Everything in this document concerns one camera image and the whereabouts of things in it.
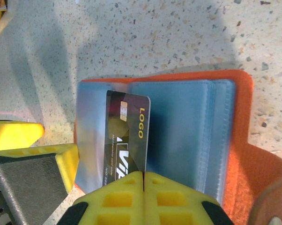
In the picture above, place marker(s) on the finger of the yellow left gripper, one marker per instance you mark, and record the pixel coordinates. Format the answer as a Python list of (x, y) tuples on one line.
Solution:
[(14, 136), (38, 178)]

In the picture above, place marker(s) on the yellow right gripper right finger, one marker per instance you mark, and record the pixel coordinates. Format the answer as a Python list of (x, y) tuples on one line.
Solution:
[(173, 206)]

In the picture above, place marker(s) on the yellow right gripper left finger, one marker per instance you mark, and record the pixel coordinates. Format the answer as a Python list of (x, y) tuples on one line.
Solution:
[(115, 206)]

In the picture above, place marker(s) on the black VIP card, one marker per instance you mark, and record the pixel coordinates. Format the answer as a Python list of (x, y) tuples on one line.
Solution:
[(127, 131)]

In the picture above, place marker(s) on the orange card holder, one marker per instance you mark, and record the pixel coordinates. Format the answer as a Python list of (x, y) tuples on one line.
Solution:
[(178, 129)]

